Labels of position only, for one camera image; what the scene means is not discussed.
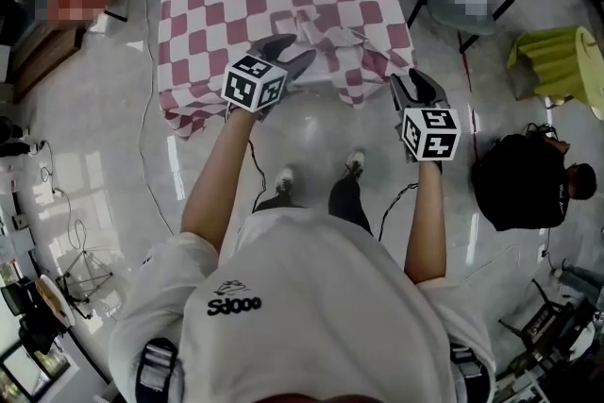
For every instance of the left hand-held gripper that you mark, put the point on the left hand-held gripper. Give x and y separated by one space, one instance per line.
250 82

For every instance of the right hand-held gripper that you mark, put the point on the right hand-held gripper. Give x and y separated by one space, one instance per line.
431 134

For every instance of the person's right forearm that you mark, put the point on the person's right forearm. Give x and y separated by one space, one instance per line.
427 226

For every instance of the person's left forearm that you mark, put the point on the person's left forearm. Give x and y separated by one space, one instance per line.
217 189

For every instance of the person's right white shoe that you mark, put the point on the person's right white shoe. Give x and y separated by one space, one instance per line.
355 162

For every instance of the person's white shoe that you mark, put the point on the person's white shoe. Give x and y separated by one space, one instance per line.
355 162
284 179

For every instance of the person's left white shoe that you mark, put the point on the person's left white shoe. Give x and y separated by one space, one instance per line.
284 179

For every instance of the person's black trousers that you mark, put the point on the person's black trousers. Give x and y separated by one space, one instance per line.
347 203

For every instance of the yellow-green round stool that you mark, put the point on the yellow-green round stool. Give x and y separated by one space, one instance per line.
561 61

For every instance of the person's white t-shirt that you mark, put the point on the person's white t-shirt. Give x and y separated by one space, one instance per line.
307 297

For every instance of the wooden platform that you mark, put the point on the wooden platform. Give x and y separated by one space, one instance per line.
47 56

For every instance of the black metal stand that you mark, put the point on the black metal stand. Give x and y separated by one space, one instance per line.
542 325

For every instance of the white power strip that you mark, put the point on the white power strip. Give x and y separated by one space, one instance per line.
58 191

